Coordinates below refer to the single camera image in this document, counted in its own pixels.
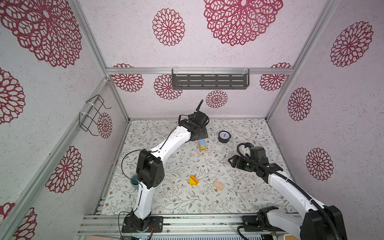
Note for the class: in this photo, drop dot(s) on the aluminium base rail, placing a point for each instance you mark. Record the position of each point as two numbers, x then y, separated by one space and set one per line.
189 224

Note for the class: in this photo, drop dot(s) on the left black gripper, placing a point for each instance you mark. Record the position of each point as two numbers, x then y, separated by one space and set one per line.
203 133

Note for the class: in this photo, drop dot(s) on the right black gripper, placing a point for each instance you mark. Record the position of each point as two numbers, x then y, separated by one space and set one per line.
236 158

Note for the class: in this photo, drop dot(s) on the teal ceramic cup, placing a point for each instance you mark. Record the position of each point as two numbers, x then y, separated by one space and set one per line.
135 182

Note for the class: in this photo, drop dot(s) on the black round pressure gauge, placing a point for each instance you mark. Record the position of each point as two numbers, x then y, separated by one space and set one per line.
224 137

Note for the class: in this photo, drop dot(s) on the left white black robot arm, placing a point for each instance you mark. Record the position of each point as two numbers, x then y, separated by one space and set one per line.
152 163

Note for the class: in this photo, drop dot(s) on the grey slotted wall shelf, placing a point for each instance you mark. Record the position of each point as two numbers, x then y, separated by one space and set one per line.
212 81

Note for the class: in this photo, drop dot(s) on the black wire wall basket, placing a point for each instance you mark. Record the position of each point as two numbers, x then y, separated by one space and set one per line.
91 116

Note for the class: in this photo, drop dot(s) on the yellow orange triangle block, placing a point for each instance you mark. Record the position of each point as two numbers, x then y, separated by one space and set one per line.
193 181

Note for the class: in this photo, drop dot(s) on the orange white box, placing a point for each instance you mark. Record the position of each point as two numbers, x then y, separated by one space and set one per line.
289 237

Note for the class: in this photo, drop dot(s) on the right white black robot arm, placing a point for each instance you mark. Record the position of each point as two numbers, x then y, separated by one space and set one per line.
313 220

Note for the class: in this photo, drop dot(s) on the natural wood rectangular block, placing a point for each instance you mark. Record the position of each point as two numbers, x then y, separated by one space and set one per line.
218 185

